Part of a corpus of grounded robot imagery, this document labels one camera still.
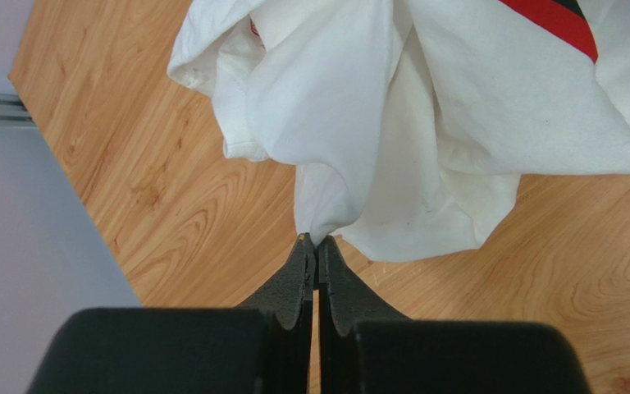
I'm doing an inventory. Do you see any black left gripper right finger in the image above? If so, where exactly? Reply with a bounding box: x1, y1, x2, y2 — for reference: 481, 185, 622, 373
317, 238, 590, 393

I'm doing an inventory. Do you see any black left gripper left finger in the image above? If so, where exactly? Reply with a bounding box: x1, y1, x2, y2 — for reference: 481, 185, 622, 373
29, 234, 316, 393

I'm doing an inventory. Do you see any white Coca-Cola print t-shirt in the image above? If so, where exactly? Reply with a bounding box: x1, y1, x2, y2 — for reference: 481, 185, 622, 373
167, 1, 630, 262

